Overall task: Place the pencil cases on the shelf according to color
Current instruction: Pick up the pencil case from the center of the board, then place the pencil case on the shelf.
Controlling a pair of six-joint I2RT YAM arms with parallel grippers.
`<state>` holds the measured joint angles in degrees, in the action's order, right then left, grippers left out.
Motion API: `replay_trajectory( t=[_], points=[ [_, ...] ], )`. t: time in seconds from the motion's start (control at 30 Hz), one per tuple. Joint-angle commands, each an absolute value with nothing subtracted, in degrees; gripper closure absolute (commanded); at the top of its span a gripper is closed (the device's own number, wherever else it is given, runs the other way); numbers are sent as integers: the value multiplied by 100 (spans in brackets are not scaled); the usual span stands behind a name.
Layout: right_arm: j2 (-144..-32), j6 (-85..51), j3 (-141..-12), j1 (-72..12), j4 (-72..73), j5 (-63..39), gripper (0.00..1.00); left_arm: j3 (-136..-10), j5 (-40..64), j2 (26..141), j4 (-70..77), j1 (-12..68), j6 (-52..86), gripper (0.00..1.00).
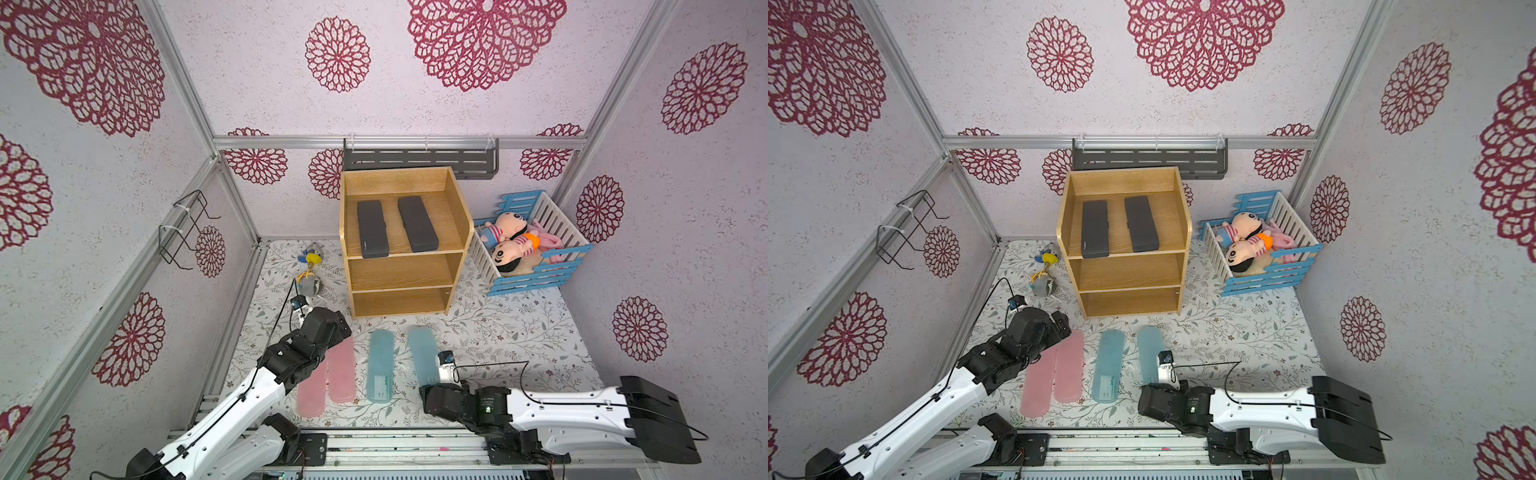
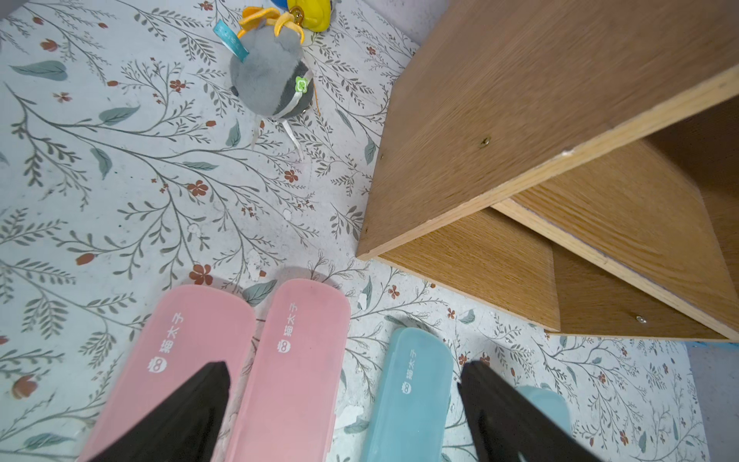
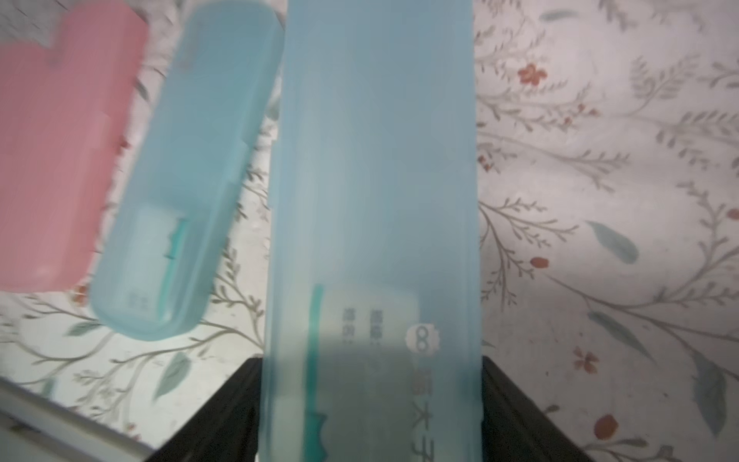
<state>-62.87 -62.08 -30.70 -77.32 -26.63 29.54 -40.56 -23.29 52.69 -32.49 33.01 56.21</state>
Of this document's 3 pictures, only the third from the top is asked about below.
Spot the pink pencil case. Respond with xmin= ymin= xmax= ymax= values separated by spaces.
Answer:
xmin=1 ymin=1 xmax=148 ymax=293

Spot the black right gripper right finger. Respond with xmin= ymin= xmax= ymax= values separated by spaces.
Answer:
xmin=481 ymin=356 xmax=591 ymax=462

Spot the teal pencil case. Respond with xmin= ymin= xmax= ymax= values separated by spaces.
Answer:
xmin=90 ymin=1 xmax=284 ymax=341
xmin=258 ymin=1 xmax=483 ymax=461

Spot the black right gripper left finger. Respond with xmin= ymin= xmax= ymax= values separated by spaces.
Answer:
xmin=147 ymin=358 xmax=263 ymax=462

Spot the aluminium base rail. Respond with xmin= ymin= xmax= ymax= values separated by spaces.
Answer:
xmin=1 ymin=378 xmax=154 ymax=461

